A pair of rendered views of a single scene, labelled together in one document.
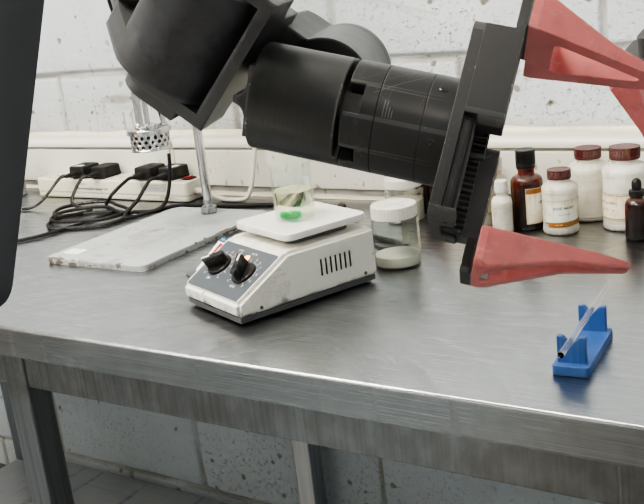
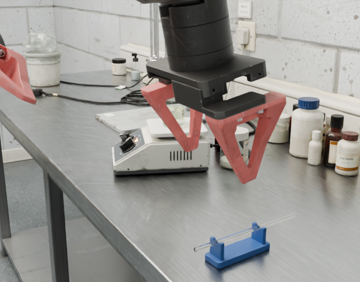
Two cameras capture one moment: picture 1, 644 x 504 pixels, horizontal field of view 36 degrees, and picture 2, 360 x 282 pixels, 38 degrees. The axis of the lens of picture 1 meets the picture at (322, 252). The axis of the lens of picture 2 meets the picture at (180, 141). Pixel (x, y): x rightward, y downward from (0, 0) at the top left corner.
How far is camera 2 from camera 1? 0.49 m
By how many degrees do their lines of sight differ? 25
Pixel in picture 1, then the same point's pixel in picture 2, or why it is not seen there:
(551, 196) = (340, 149)
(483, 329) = (214, 218)
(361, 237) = (200, 145)
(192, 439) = not seen: hidden behind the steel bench
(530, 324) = (241, 224)
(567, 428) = not seen: outside the picture
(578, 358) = (217, 255)
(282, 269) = (144, 151)
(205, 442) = not seen: hidden behind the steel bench
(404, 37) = (312, 32)
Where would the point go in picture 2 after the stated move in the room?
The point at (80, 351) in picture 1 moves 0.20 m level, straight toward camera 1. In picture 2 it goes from (50, 166) to (5, 202)
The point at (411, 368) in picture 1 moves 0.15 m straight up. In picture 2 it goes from (147, 228) to (146, 139)
